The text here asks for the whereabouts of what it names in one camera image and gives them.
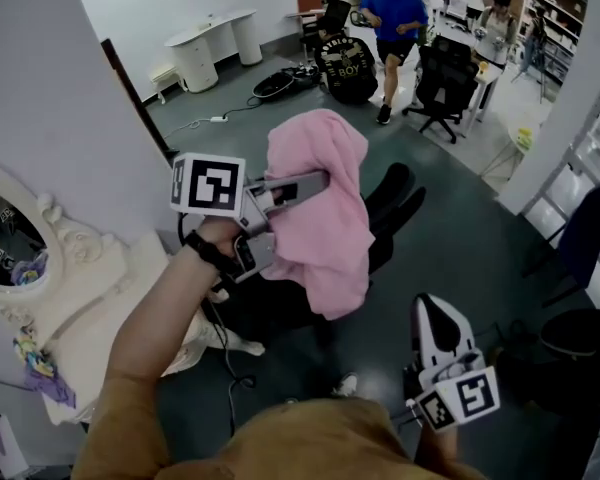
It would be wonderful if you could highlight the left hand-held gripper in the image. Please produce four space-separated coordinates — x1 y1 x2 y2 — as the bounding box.
169 152 331 285

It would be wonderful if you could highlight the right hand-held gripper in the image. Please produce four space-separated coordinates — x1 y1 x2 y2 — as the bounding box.
402 292 502 433

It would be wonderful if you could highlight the pink clothing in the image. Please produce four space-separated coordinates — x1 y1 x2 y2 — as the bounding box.
265 108 377 322

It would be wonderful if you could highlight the person's right forearm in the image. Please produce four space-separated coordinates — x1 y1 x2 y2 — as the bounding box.
413 423 462 472

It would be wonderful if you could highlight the person's left forearm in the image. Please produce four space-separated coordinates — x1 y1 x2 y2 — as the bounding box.
102 241 222 422

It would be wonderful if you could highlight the black office chair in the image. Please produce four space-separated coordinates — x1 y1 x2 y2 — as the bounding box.
401 34 481 145
298 0 353 62

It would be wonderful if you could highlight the dark blue chair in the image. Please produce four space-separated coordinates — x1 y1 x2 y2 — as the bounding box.
521 179 600 310

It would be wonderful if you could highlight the person's left hand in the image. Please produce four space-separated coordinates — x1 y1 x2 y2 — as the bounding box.
197 215 242 260

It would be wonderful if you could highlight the black open case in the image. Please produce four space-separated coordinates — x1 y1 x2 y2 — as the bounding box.
251 64 327 107

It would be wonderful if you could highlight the person's white shoe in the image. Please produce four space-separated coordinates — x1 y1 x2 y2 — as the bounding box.
331 371 360 399

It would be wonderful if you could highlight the black wristwatch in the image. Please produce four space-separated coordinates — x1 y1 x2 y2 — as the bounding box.
182 229 241 283

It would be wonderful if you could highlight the white curved desk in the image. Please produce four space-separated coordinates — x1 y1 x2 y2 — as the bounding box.
163 8 265 95

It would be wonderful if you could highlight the white stool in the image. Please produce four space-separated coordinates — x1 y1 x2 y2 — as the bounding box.
148 64 187 105

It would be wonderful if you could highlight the person's mustard shirt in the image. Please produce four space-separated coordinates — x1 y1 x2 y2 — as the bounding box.
71 357 486 480

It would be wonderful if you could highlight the dark brown board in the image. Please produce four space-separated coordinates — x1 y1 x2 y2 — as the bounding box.
100 37 182 162

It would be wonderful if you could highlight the white rectangular table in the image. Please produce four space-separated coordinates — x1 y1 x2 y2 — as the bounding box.
460 60 506 137

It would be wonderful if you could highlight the white metal rack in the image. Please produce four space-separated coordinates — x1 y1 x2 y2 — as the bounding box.
518 60 600 252

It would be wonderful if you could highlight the white round table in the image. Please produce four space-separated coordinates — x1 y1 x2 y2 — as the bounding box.
478 110 549 180

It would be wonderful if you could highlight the white ornate vanity dresser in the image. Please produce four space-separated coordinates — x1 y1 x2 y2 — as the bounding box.
0 159 267 427

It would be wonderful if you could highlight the white shelf unit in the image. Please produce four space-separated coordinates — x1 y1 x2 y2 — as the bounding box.
521 0 585 89

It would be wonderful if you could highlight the oval vanity mirror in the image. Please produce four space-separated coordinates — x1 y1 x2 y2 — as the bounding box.
0 185 50 289

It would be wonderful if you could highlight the purple and yellow cloth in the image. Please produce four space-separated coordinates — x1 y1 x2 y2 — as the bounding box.
12 324 77 410

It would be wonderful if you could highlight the black cable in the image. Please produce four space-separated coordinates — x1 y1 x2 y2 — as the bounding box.
177 212 258 437

